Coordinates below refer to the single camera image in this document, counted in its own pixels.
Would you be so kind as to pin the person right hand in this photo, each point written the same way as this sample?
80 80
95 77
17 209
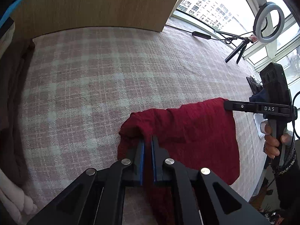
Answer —
271 144

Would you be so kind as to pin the blue jacket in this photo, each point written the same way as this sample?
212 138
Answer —
9 10

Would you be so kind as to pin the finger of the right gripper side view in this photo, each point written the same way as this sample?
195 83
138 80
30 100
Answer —
252 107

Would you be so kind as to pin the black patterned sleeve forearm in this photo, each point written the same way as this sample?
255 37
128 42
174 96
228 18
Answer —
287 183

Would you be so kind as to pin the black tripod stand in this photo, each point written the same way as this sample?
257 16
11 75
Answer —
238 50

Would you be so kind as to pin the plaid pink bed sheet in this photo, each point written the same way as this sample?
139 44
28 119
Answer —
83 84

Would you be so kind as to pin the dark navy garment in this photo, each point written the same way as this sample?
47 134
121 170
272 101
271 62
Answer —
262 97

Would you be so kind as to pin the dark red sweater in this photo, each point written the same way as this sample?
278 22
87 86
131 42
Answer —
199 135

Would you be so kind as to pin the white cloth pieces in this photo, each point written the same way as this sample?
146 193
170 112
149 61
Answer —
260 123

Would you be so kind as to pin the white ring light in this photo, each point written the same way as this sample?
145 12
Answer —
261 15

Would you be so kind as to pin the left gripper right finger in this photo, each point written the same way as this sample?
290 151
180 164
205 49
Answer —
200 196

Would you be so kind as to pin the grey garment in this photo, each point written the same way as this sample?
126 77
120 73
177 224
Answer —
254 85

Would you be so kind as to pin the beige folded clothes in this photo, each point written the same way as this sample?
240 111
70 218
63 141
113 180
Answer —
6 39

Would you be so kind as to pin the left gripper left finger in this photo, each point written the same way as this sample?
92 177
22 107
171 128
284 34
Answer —
96 196

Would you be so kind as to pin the wooden board panel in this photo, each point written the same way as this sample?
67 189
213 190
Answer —
34 18

